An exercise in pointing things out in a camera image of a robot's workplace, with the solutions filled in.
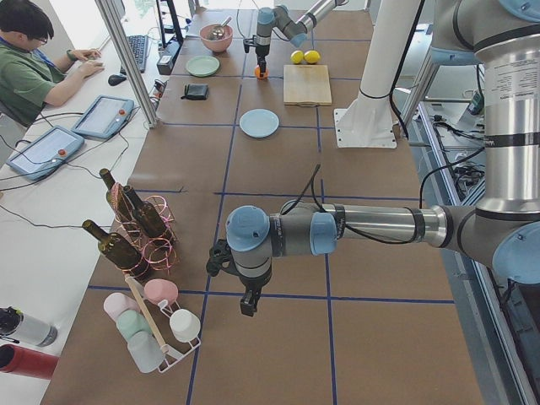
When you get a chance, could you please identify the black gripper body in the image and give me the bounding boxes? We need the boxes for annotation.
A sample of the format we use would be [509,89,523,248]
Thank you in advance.
[243,35,270,62]
[206,239,272,298]

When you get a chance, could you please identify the orange mandarin fruit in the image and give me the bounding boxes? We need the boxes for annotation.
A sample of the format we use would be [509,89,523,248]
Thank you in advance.
[254,65,268,79]

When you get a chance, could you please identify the light blue plate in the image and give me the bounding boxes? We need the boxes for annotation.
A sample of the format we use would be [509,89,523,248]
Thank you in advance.
[239,109,279,138]

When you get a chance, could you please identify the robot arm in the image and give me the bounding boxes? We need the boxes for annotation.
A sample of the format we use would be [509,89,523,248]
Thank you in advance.
[207,1,539,316]
[243,0,347,79]

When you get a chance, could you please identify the light green plate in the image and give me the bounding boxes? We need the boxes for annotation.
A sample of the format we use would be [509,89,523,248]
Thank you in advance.
[186,56,220,78]

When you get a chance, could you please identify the lower yellow lemon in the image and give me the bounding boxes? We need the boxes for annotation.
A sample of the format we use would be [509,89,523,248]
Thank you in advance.
[290,50,305,65]

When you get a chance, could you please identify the yellow lemon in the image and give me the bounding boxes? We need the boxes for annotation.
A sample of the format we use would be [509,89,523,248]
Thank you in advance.
[290,50,305,65]
[304,50,321,64]

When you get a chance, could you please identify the upper yellow lemon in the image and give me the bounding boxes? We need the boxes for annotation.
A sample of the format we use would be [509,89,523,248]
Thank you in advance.
[304,50,321,64]

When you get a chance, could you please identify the pink bowl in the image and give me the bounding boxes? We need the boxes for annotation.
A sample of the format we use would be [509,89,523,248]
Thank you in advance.
[199,24,233,53]

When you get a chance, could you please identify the metal scoop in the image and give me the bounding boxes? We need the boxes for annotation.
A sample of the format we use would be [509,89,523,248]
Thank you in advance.
[207,16,232,41]

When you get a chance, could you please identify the bamboo cutting board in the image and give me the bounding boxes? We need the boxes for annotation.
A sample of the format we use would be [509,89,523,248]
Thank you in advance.
[283,65,332,106]

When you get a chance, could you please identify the white cup right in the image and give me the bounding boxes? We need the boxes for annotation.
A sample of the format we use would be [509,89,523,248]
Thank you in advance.
[170,309,201,343]

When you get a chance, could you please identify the pink cup top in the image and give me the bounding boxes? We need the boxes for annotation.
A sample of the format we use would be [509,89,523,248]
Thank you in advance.
[143,278,179,305]

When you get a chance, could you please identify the folded grey cloth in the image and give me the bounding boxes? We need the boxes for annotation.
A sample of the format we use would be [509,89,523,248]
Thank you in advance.
[181,84,209,100]

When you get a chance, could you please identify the dark wine bottle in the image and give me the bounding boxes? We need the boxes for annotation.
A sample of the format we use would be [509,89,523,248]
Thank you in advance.
[82,219,153,282]
[123,185,174,246]
[99,168,139,235]

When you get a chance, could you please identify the dark wine bottle lower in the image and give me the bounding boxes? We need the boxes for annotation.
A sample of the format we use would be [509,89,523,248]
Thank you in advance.
[82,219,153,282]

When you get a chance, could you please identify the dark wine bottle upper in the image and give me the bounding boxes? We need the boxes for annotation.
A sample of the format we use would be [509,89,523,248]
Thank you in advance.
[99,168,139,235]

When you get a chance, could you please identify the mint green cup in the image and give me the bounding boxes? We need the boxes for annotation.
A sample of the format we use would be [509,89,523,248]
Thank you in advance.
[116,310,151,341]

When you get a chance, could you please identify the grey cup bottom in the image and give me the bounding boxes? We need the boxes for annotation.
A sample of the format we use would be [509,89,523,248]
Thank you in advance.
[127,331,165,373]

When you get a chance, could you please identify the pale pink cup left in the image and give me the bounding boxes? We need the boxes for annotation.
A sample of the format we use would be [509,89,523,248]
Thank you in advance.
[103,292,140,321]

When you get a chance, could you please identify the black keyboard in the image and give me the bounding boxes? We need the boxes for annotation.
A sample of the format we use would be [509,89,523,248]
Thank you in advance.
[127,35,149,73]

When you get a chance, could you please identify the black computer mouse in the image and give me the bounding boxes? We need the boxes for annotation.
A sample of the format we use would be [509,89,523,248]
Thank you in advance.
[107,73,127,87]

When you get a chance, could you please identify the far teach pendant tablet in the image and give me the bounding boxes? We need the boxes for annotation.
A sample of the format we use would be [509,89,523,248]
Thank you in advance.
[72,95,134,139]

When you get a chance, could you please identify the teach pendant tablet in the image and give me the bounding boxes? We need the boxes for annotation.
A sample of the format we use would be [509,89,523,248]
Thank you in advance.
[72,95,134,139]
[7,126,84,181]

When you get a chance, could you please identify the near teach pendant tablet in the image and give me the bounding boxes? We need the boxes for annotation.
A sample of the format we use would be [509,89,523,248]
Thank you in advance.
[7,126,84,181]

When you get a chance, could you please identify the grey water bottle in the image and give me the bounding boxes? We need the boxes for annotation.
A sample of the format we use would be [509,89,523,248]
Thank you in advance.
[1,306,57,347]

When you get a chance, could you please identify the red cylinder bottle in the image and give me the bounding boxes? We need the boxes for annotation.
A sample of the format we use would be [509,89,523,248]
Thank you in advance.
[1,344,59,380]

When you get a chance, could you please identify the person in green shirt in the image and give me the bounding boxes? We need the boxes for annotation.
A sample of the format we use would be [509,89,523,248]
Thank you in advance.
[1,1,104,127]

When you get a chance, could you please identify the copper wire bottle rack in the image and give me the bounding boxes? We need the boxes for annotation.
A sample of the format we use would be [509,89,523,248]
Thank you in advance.
[107,182,179,275]

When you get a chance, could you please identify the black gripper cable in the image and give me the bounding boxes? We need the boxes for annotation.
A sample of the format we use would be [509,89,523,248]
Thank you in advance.
[280,163,419,245]

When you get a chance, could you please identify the white wire cup rack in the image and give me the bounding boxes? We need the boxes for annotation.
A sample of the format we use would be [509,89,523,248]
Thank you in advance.
[125,276,201,373]

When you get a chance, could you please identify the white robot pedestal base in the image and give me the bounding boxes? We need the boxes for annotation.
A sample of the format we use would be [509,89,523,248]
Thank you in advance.
[334,0,424,149]

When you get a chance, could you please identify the aluminium frame post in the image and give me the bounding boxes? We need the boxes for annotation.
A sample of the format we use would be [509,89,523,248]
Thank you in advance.
[94,0,159,128]

